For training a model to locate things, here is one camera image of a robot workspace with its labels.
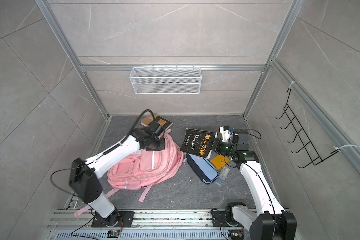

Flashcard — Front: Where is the white wire mesh basket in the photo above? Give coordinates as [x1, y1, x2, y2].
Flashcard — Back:
[130, 67, 202, 95]

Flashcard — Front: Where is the black book yellow lettering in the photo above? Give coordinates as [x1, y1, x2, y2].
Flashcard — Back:
[180, 129, 218, 159]

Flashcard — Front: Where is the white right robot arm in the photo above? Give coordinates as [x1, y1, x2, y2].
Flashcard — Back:
[211, 130, 297, 240]

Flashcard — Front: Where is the blue pencil case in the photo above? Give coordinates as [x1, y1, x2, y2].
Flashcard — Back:
[186, 154, 219, 185]

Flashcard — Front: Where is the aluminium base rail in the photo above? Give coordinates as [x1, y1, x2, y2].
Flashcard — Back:
[47, 209, 241, 230]

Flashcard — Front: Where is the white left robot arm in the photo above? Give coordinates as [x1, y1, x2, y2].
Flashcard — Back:
[69, 126, 165, 219]

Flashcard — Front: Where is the black wire hook rack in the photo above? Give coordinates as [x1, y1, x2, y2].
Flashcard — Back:
[275, 89, 341, 169]

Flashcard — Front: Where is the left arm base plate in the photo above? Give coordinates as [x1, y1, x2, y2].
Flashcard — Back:
[91, 211, 135, 228]

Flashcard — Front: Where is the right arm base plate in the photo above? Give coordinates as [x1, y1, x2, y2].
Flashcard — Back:
[210, 209, 239, 227]

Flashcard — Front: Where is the pink school backpack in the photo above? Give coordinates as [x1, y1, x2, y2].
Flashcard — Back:
[105, 130, 185, 202]

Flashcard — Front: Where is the brown and black book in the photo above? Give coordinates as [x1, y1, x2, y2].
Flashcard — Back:
[141, 113, 173, 131]

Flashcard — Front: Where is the clear plastic eraser box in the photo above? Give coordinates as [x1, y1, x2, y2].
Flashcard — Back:
[216, 166, 230, 186]

